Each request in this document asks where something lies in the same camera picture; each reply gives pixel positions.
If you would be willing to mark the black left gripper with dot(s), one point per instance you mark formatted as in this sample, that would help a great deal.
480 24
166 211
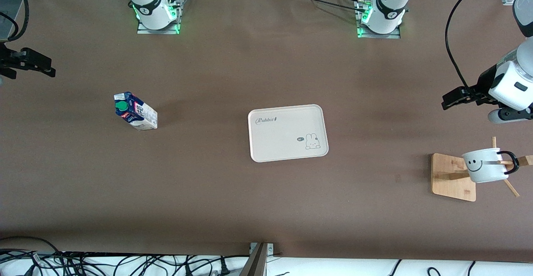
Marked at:
485 81

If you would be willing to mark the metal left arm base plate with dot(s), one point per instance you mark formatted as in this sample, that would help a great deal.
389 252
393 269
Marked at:
377 35

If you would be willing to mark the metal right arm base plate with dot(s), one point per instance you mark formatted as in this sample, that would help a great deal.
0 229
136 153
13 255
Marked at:
158 30

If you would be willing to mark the beige rabbit print tray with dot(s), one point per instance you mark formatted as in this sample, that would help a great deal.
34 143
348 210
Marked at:
287 134

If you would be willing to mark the silver corner bracket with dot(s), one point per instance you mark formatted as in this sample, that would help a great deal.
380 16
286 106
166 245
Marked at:
270 249

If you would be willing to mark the grey metal strut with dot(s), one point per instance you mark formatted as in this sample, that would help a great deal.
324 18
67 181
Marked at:
256 263

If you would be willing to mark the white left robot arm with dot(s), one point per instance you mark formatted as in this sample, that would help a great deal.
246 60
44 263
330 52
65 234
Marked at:
391 1

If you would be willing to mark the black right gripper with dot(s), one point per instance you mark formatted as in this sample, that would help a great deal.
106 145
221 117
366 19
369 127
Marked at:
9 58

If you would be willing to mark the wooden cup rack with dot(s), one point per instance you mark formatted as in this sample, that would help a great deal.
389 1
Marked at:
449 180

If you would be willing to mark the blue white milk carton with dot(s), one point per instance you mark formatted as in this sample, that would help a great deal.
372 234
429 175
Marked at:
137 113

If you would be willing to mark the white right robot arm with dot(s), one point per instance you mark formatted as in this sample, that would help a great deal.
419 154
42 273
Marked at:
145 1

